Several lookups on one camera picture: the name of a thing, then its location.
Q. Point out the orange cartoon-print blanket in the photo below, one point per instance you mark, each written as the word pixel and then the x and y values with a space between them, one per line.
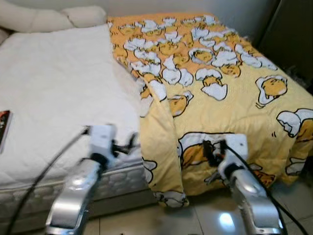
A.
pixel 234 98

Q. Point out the dark red-cover book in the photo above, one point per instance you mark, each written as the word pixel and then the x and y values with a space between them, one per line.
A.
pixel 4 129

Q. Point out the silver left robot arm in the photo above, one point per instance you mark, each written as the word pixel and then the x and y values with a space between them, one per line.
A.
pixel 73 196

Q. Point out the grey bed base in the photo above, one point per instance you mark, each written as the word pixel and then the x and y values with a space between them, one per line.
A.
pixel 117 205

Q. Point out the grey quilted mattress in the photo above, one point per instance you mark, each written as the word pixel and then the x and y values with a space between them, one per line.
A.
pixel 29 193

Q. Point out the dark wardrobe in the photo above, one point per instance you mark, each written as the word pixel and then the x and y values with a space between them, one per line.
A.
pixel 293 39

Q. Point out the beige long bolster pillow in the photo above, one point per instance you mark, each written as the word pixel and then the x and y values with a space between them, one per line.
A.
pixel 39 19

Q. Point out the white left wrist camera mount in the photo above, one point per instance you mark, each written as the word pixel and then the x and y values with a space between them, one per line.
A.
pixel 102 139

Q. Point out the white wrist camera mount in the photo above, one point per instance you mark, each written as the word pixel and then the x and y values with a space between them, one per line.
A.
pixel 102 139
pixel 237 147

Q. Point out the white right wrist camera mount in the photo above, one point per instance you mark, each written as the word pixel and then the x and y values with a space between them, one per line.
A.
pixel 237 147

